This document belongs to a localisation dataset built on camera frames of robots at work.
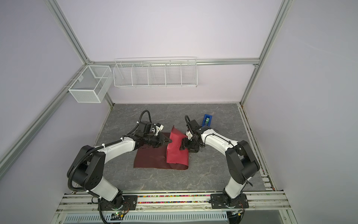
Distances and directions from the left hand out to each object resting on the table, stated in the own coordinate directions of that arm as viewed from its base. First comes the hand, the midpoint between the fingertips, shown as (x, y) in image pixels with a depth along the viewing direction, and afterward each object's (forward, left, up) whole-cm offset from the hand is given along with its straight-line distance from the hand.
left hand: (171, 143), depth 84 cm
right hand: (-3, -8, -5) cm, 10 cm away
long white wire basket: (+49, +12, +18) cm, 53 cm away
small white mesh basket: (+43, +55, +15) cm, 71 cm away
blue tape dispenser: (+20, -26, -6) cm, 33 cm away
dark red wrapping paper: (-6, +2, -3) cm, 7 cm away
